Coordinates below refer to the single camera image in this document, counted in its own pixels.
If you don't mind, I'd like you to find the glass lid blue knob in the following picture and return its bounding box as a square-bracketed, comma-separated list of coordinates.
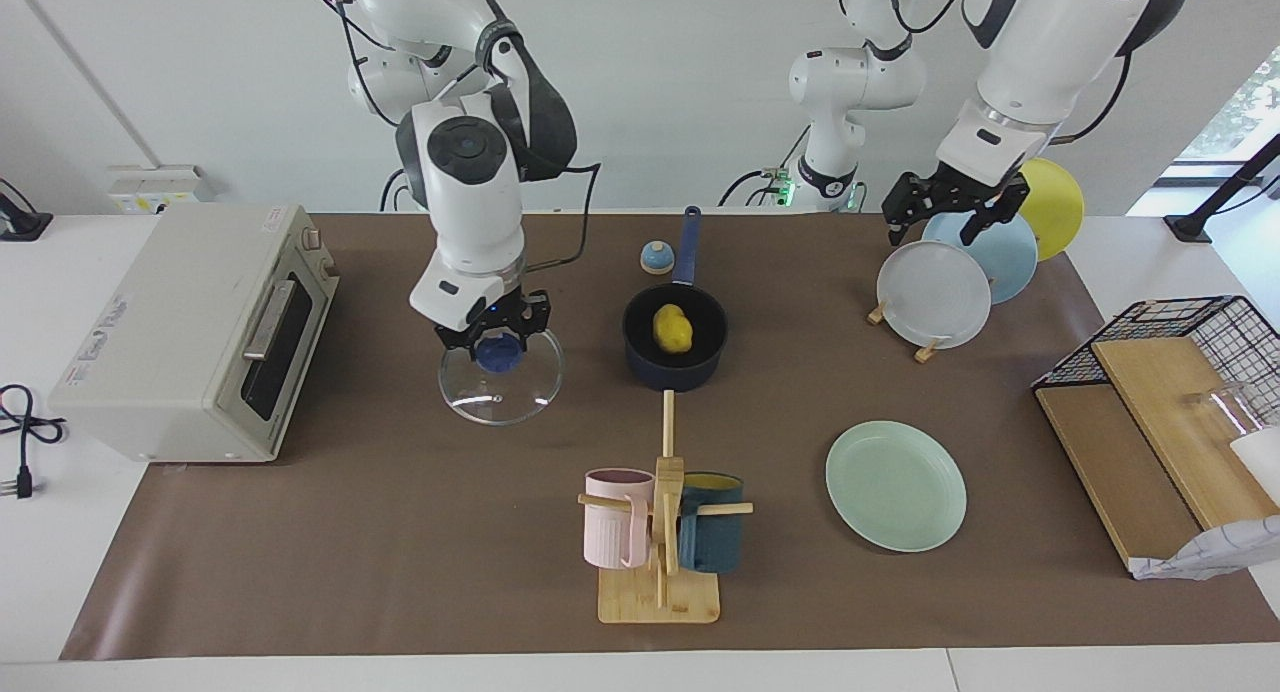
[438, 322, 564, 426]

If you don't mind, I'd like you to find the light blue plate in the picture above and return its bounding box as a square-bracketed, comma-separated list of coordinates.
[922, 210, 1039, 305]

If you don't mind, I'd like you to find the grey plate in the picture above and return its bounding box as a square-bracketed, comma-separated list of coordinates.
[877, 240, 993, 350]

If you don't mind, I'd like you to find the yellow plate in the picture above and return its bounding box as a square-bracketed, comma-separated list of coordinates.
[1015, 158, 1085, 262]

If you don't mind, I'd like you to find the wooden plate rack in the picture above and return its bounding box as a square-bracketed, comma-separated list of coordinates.
[866, 297, 946, 364]

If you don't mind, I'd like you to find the mint green plate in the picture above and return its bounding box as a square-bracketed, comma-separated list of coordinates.
[826, 420, 968, 553]

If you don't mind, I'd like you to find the brown table mat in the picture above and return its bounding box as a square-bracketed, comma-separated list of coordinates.
[60, 212, 1280, 661]

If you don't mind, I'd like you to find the pink ribbed mug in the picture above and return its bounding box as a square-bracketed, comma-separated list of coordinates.
[584, 469, 656, 570]

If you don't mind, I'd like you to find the black stand with pole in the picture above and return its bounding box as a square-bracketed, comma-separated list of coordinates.
[1165, 135, 1280, 244]

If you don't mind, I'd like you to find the wooden shelf rack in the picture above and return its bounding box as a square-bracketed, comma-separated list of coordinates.
[1035, 337, 1280, 573]

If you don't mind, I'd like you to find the dark blue mug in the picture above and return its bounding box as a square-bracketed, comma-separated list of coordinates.
[677, 472, 745, 575]

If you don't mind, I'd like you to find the wooden mug tree stand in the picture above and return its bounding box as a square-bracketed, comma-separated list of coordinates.
[578, 390, 754, 625]

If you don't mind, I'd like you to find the clear glass cup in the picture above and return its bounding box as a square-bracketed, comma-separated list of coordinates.
[1185, 382, 1257, 439]

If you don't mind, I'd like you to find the beige toaster oven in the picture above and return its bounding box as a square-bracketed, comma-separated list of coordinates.
[48, 204, 341, 463]

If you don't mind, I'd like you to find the white translucent container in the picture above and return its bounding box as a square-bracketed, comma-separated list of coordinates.
[1230, 427, 1280, 503]

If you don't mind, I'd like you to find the white patterned cloth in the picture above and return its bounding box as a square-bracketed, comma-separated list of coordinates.
[1130, 515, 1280, 581]

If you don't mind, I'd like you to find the black pot purple handle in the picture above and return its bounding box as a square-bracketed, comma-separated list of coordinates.
[622, 206, 729, 391]

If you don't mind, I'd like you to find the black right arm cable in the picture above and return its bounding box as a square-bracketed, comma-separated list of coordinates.
[520, 162, 602, 275]

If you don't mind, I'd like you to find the black wire basket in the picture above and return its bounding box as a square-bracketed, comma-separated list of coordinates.
[1032, 295, 1280, 429]

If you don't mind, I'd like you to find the white wall socket box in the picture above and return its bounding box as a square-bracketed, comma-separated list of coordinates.
[108, 165, 216, 215]

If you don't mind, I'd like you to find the black power cord plug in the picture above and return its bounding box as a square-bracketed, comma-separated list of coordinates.
[0, 384, 67, 501]

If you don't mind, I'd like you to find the black table clamp mount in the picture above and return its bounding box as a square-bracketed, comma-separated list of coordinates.
[0, 179, 54, 241]

